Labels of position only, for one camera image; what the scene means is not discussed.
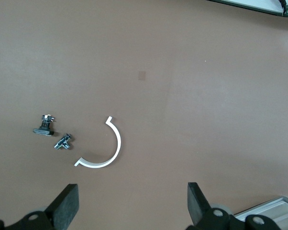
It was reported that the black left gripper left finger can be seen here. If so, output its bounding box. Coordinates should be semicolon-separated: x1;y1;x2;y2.
0;184;80;230

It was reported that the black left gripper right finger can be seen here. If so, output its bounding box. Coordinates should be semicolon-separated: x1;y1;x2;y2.
187;182;282;230

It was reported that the white drawer cabinet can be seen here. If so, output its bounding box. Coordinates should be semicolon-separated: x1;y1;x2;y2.
232;195;288;230

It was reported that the small metal fitting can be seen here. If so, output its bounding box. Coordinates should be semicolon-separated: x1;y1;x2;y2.
54;132;73;151

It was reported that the black flat-headed switch part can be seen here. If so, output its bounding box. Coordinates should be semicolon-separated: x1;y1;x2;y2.
33;114;56;137

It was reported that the white semicircular bracket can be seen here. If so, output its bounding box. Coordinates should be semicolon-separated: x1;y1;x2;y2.
74;115;122;169

